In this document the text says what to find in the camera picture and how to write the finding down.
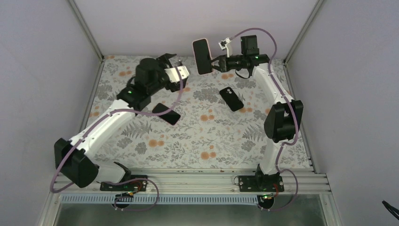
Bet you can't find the pink-edged black smartphone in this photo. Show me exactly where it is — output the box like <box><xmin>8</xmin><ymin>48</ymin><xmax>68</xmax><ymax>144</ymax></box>
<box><xmin>192</xmin><ymin>38</ymin><xmax>213</xmax><ymax>75</ymax></box>

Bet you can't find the purple smartphone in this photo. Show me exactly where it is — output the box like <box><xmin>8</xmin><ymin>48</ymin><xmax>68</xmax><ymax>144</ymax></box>
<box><xmin>152</xmin><ymin>103</ymin><xmax>181</xmax><ymax>125</ymax></box>

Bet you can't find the black phone case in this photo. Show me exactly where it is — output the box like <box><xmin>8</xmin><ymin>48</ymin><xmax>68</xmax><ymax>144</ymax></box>
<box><xmin>219</xmin><ymin>87</ymin><xmax>244</xmax><ymax>112</ymax></box>

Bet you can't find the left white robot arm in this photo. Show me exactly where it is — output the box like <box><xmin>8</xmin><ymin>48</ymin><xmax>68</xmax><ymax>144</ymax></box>
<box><xmin>50</xmin><ymin>54</ymin><xmax>190</xmax><ymax>193</ymax></box>

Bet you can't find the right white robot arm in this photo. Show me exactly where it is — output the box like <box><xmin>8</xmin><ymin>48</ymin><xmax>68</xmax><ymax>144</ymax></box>
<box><xmin>214</xmin><ymin>35</ymin><xmax>303</xmax><ymax>192</ymax></box>

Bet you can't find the floral patterned table mat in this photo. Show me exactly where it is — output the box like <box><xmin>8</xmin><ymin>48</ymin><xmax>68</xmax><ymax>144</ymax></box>
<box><xmin>74</xmin><ymin>55</ymin><xmax>312</xmax><ymax>170</ymax></box>

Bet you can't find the black object at corner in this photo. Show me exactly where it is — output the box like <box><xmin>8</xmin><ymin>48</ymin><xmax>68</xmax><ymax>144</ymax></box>
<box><xmin>382</xmin><ymin>200</ymin><xmax>399</xmax><ymax>220</ymax></box>

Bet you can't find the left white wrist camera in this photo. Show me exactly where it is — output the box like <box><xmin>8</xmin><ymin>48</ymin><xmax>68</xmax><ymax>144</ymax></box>
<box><xmin>164</xmin><ymin>65</ymin><xmax>190</xmax><ymax>83</ymax></box>

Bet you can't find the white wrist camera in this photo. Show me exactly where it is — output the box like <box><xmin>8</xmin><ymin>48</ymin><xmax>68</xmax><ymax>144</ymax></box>
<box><xmin>164</xmin><ymin>65</ymin><xmax>190</xmax><ymax>83</ymax></box>
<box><xmin>218</xmin><ymin>38</ymin><xmax>233</xmax><ymax>57</ymax></box>

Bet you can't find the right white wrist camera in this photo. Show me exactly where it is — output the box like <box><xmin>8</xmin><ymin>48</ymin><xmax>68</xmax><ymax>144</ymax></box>
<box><xmin>218</xmin><ymin>38</ymin><xmax>233</xmax><ymax>57</ymax></box>

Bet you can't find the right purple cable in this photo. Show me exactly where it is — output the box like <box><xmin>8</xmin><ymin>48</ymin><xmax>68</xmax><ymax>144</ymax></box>
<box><xmin>229</xmin><ymin>27</ymin><xmax>299</xmax><ymax>212</ymax></box>

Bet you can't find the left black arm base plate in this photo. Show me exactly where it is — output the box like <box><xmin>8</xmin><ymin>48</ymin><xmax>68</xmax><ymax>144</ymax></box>
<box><xmin>100</xmin><ymin>179</ymin><xmax>147</xmax><ymax>193</ymax></box>

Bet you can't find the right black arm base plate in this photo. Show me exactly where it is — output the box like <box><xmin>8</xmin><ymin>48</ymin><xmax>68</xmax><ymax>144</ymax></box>
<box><xmin>238</xmin><ymin>174</ymin><xmax>285</xmax><ymax>193</ymax></box>

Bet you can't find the white slotted cable duct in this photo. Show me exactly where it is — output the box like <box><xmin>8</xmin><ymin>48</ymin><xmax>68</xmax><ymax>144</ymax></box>
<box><xmin>60</xmin><ymin>194</ymin><xmax>258</xmax><ymax>205</ymax></box>

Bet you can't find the aluminium rail frame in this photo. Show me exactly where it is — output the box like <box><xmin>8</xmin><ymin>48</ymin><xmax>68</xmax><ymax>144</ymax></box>
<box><xmin>49</xmin><ymin>168</ymin><xmax>332</xmax><ymax>195</ymax></box>

